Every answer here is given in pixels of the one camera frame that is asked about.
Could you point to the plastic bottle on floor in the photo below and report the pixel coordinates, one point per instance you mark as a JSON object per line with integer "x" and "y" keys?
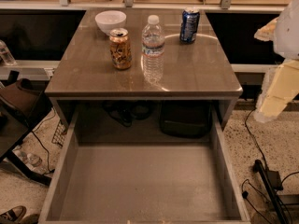
{"x": 32, "y": 161}

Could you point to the white bowl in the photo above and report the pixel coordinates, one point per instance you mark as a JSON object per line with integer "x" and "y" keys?
{"x": 109, "y": 20}

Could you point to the dark chair at left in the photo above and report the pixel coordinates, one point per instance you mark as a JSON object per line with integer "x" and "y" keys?
{"x": 22, "y": 108}

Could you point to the plastic bottle on left shelf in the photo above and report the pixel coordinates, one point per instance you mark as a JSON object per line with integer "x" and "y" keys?
{"x": 6, "y": 55}

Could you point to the open grey top drawer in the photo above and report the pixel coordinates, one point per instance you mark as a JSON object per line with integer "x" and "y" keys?
{"x": 107, "y": 174}

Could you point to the gold soda can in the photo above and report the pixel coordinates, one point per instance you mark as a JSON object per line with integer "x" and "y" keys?
{"x": 120, "y": 49}

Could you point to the black stand base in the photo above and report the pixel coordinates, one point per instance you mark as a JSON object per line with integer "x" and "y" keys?
{"x": 273, "y": 185}

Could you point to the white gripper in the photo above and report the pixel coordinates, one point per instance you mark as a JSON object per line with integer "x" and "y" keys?
{"x": 289, "y": 32}

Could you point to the blue pepsi can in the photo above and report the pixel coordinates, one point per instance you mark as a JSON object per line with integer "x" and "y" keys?
{"x": 189, "y": 25}

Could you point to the shoe on floor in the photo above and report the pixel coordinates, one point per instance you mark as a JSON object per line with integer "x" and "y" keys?
{"x": 15, "y": 215}

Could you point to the clear plastic water bottle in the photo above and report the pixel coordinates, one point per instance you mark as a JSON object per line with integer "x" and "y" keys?
{"x": 153, "y": 49}

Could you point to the grey cabinet with glossy top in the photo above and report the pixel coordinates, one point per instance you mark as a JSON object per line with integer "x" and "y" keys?
{"x": 199, "y": 70}

